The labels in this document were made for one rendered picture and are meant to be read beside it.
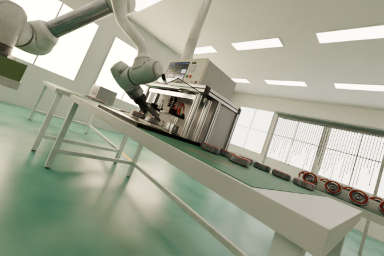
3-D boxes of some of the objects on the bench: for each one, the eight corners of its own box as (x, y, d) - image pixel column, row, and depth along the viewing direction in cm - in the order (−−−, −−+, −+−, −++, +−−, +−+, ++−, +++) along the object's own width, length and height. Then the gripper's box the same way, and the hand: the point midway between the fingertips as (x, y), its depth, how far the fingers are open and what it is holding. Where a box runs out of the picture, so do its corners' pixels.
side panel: (202, 148, 121) (219, 102, 124) (199, 146, 123) (215, 101, 126) (226, 155, 140) (239, 115, 143) (222, 154, 142) (236, 114, 145)
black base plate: (136, 126, 90) (138, 122, 90) (97, 107, 137) (98, 104, 137) (199, 146, 122) (200, 143, 122) (150, 124, 169) (151, 122, 169)
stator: (229, 159, 106) (231, 153, 106) (249, 167, 101) (251, 160, 101) (226, 159, 95) (228, 152, 96) (247, 168, 91) (250, 160, 91)
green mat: (252, 187, 43) (252, 186, 43) (134, 126, 87) (134, 126, 87) (326, 196, 106) (327, 196, 106) (236, 159, 150) (236, 158, 150)
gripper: (152, 94, 102) (171, 123, 114) (134, 90, 119) (152, 115, 131) (142, 102, 99) (162, 131, 111) (124, 97, 116) (144, 123, 128)
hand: (155, 120), depth 120 cm, fingers closed on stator, 11 cm apart
